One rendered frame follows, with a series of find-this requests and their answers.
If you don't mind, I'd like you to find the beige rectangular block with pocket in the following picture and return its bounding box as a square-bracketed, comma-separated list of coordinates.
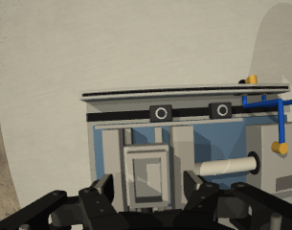
[124, 142, 170, 208]

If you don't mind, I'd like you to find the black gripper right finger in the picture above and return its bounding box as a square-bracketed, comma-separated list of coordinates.
[172, 171, 292, 230]

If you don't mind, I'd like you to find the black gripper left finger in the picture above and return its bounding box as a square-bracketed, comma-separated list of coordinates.
[0, 174, 129, 230]

